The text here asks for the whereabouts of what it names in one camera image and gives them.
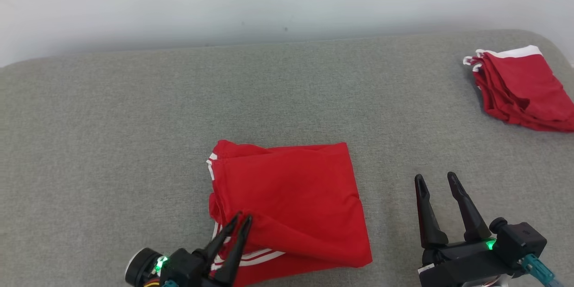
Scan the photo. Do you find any red basketball jersey white tee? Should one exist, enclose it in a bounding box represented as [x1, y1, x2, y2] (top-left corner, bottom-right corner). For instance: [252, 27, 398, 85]
[206, 139, 374, 287]

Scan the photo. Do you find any grey fabric sofa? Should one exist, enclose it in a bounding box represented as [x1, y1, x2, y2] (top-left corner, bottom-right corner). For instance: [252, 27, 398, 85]
[0, 30, 574, 287]

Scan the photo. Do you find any teal right camera connector cable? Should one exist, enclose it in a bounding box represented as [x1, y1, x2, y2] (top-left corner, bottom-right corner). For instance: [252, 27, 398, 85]
[522, 254, 563, 287]

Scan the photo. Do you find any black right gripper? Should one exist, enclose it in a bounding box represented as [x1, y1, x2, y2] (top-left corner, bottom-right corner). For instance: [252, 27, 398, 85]
[414, 171, 518, 287]

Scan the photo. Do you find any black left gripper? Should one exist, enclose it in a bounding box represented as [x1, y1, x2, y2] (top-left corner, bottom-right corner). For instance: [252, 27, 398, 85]
[191, 211, 253, 287]

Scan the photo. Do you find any red shorts white trim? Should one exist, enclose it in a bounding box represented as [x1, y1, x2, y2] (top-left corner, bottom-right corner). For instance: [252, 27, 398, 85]
[462, 45, 574, 133]

